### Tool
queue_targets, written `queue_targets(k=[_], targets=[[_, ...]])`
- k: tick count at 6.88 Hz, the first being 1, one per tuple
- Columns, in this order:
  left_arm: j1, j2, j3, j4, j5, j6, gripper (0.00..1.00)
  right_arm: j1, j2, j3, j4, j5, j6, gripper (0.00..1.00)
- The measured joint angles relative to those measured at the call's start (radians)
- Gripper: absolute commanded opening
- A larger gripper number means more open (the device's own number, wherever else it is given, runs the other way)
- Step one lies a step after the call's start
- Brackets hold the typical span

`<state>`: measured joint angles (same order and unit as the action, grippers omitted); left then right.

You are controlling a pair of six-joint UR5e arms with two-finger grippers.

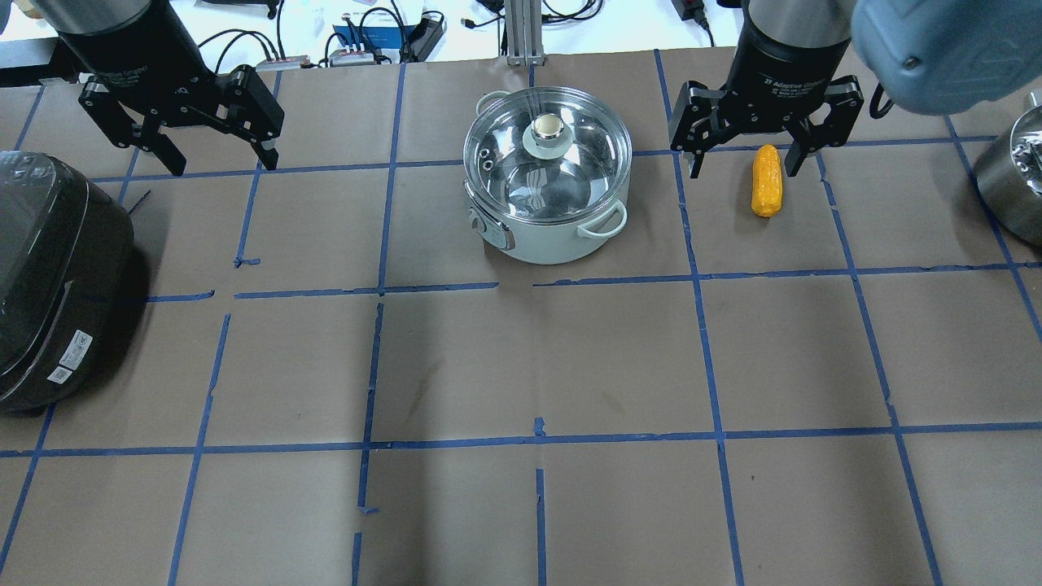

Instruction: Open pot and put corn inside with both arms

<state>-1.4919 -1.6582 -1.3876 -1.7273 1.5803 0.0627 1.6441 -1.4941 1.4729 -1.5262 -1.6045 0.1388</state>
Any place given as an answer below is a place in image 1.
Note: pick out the yellow corn cob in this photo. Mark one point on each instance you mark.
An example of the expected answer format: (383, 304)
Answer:
(767, 187)

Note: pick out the black power adapter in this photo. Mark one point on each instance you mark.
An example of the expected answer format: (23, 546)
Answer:
(424, 38)

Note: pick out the glass pot lid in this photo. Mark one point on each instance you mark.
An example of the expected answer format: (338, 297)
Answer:
(546, 155)

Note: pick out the black rice cooker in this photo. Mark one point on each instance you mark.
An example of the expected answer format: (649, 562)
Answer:
(64, 247)

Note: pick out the steel steamer pot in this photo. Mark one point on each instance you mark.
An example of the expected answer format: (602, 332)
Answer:
(1008, 174)

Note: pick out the aluminium frame post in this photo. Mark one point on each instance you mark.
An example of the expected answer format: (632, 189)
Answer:
(523, 28)

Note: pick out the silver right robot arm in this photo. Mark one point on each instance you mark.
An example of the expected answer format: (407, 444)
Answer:
(933, 58)

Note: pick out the blue box on desk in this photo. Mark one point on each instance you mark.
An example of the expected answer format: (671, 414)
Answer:
(375, 38)

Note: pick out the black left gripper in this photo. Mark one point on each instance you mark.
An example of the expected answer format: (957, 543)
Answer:
(145, 59)

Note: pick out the white electric cooking pot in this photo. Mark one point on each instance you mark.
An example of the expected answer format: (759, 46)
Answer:
(541, 244)

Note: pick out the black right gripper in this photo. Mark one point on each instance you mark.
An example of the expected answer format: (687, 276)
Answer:
(783, 67)

